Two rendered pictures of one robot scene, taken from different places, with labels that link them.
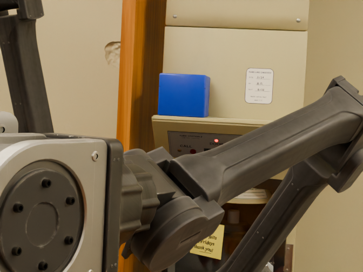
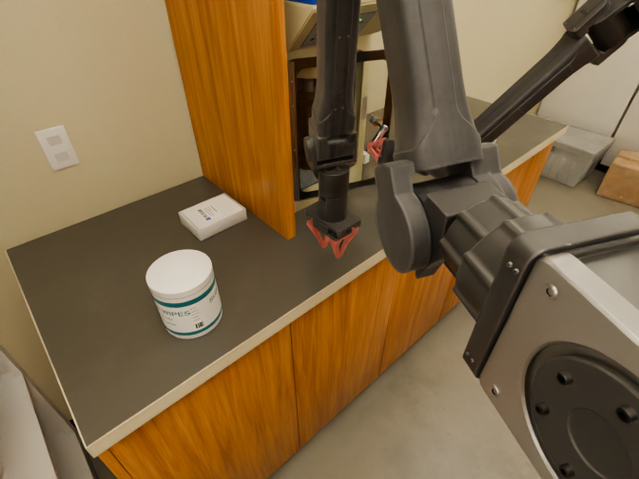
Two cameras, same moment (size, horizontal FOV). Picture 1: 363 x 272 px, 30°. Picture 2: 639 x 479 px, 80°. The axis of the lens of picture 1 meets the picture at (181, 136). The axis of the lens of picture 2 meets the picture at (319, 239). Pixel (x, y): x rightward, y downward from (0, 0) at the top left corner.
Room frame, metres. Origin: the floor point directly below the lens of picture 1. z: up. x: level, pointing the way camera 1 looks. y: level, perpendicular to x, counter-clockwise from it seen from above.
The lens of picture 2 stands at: (0.85, 0.72, 1.64)
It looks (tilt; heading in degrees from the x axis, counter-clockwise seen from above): 40 degrees down; 311
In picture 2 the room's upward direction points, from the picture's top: straight up
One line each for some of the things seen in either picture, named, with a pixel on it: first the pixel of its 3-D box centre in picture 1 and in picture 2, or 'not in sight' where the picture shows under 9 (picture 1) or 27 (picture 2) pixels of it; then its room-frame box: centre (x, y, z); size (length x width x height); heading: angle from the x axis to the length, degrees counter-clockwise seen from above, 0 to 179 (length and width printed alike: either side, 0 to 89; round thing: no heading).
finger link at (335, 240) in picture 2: not in sight; (335, 237); (1.22, 0.23, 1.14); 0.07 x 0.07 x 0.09; 83
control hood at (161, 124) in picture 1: (227, 141); (347, 20); (1.47, -0.10, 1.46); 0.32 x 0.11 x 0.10; 83
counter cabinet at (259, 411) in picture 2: not in sight; (344, 268); (1.57, -0.29, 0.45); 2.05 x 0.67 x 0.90; 83
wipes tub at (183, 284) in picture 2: not in sight; (186, 294); (1.44, 0.48, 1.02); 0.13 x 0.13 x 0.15
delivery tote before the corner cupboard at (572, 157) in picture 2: not in sight; (557, 151); (1.25, -2.80, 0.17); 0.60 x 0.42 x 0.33; 171
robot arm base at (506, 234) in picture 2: not in sight; (514, 268); (0.87, 0.49, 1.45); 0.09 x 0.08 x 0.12; 57
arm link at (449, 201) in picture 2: not in sight; (445, 228); (0.94, 0.45, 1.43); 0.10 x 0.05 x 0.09; 147
